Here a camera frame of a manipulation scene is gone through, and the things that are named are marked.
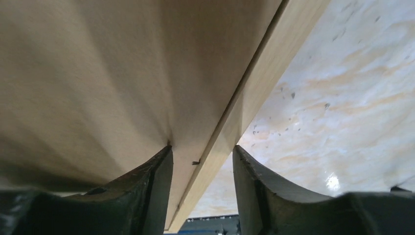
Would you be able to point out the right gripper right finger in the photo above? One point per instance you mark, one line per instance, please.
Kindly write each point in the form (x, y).
(269, 204)

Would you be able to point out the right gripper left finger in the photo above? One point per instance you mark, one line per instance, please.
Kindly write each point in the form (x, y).
(133, 204)

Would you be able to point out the brown frame backing board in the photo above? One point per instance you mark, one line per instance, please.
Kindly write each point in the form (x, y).
(90, 89)

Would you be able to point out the light wooden picture frame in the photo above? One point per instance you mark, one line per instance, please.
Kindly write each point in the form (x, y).
(289, 27)

